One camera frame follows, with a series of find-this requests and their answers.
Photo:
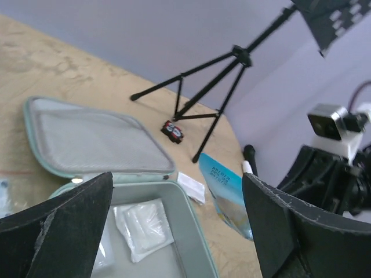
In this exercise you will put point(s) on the teal packet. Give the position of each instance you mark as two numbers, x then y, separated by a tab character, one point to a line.
194	189

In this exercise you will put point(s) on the white plastic bottle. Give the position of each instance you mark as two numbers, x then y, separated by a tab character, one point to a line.
104	258

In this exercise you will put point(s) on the small clear packet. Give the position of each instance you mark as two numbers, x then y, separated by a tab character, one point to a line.
6	201

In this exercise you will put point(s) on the mint green medicine case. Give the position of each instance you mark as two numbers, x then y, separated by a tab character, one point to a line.
79	143

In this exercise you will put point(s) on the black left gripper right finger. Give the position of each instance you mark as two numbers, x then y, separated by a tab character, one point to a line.
296	239

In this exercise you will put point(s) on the red owl toy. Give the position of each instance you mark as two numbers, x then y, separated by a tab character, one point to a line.
173	132

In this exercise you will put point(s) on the white gauze packet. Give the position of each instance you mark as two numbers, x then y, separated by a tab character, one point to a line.
144	226

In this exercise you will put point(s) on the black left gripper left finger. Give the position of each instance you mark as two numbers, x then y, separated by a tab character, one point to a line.
59	237

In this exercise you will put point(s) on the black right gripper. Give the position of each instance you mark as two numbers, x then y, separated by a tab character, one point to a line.
330	181

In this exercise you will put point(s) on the white microphone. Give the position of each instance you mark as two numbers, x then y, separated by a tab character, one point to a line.
246	167

